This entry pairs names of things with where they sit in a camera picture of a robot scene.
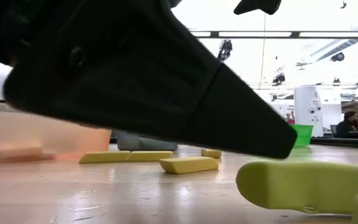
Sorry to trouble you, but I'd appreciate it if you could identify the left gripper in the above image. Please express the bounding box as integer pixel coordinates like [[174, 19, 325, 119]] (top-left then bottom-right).
[[0, 0, 83, 70]]

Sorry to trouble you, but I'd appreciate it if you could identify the black overhead light bar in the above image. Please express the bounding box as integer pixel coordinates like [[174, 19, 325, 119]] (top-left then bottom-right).
[[191, 30, 358, 39]]

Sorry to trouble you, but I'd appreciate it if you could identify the black ceiling spotlight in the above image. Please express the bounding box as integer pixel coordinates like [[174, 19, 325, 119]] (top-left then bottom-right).
[[331, 51, 346, 63], [218, 39, 234, 62], [272, 73, 287, 85]]

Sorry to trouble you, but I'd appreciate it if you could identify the gray plastic storage bin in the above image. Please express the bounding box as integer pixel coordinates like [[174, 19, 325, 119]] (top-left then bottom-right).
[[116, 129, 179, 152]]

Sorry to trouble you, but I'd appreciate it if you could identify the translucent orange plastic tray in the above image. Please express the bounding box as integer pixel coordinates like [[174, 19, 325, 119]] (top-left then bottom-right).
[[0, 101, 112, 163]]

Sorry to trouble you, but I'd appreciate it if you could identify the white pillar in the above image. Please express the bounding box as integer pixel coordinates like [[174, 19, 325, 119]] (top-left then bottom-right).
[[293, 85, 324, 138]]

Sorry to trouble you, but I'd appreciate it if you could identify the green plastic mesh basket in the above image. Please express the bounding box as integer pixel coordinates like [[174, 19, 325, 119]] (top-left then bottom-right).
[[289, 124, 314, 148]]

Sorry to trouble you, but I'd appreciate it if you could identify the person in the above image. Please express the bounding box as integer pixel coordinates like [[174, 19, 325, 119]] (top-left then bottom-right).
[[336, 110, 358, 139]]

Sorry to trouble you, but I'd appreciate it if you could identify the black metal table frame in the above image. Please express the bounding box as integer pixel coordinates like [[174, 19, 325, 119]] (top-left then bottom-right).
[[310, 136, 358, 149]]

